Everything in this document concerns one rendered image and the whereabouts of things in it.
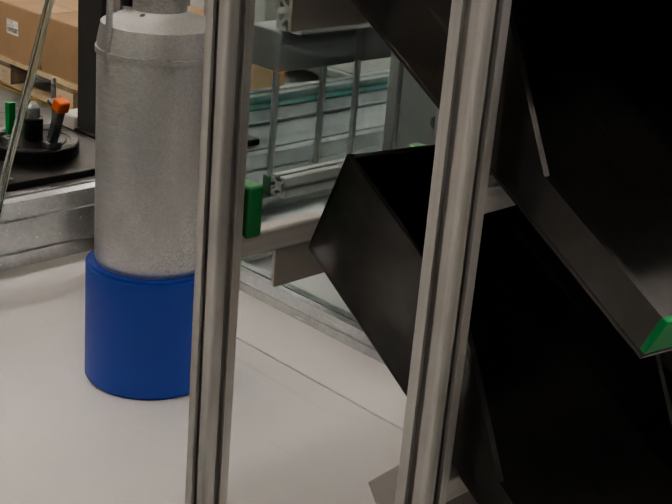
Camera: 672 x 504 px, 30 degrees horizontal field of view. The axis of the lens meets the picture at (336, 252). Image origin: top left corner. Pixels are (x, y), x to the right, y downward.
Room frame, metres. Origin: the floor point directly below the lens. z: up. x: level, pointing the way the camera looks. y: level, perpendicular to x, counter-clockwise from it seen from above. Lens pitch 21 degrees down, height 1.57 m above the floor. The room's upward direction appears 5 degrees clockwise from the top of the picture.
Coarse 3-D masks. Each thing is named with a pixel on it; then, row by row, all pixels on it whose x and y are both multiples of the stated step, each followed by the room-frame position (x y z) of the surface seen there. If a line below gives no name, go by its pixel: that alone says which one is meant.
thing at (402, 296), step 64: (384, 192) 0.69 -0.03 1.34; (320, 256) 0.68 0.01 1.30; (384, 256) 0.63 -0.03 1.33; (512, 256) 0.73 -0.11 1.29; (384, 320) 0.63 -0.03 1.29; (512, 320) 0.68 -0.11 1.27; (576, 320) 0.68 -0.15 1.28; (512, 384) 0.63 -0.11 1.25; (576, 384) 0.65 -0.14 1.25; (640, 384) 0.64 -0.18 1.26; (512, 448) 0.59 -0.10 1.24; (576, 448) 0.61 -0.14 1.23; (640, 448) 0.62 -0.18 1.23
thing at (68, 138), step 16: (32, 112) 1.86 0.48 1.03; (64, 112) 1.81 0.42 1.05; (32, 128) 1.85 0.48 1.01; (48, 128) 1.93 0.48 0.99; (64, 128) 2.00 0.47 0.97; (0, 144) 1.82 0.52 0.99; (32, 144) 1.84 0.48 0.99; (48, 144) 1.82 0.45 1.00; (64, 144) 1.86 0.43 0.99; (80, 144) 1.92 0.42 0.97; (0, 160) 1.81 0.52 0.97; (16, 160) 1.80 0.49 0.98; (32, 160) 1.80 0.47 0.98; (48, 160) 1.81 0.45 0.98; (64, 160) 1.83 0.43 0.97; (80, 160) 1.84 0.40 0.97; (0, 176) 1.73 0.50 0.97; (16, 176) 1.74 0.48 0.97; (32, 176) 1.75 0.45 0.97; (48, 176) 1.75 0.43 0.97; (64, 176) 1.77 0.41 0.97; (80, 176) 1.79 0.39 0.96
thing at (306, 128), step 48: (288, 0) 1.62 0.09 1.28; (288, 48) 1.62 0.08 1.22; (336, 48) 1.56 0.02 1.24; (384, 48) 1.50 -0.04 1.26; (288, 96) 1.61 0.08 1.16; (336, 96) 1.55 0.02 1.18; (384, 96) 1.50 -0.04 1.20; (288, 144) 1.61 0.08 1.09; (336, 144) 1.55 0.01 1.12; (384, 144) 1.49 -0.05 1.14; (288, 192) 1.61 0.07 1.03; (288, 288) 1.60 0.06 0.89
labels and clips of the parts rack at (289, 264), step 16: (304, 0) 0.72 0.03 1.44; (320, 0) 0.73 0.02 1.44; (336, 0) 0.74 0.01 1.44; (304, 16) 0.72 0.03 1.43; (320, 16) 0.73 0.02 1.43; (336, 16) 0.74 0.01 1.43; (352, 16) 0.75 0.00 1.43; (416, 144) 0.80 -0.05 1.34; (256, 192) 0.68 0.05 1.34; (256, 208) 0.68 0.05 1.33; (256, 224) 0.68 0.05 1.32; (288, 256) 0.72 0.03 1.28; (304, 256) 0.73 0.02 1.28; (272, 272) 0.72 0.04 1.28; (288, 272) 0.72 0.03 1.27; (304, 272) 0.74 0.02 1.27; (320, 272) 0.75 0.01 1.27
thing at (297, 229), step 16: (496, 192) 0.57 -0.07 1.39; (496, 208) 0.57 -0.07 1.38; (272, 224) 0.70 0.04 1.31; (288, 224) 0.71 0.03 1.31; (304, 224) 0.72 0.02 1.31; (256, 240) 0.69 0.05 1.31; (272, 240) 0.70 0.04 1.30; (288, 240) 0.71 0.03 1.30; (304, 240) 0.72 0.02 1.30; (448, 496) 0.56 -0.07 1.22
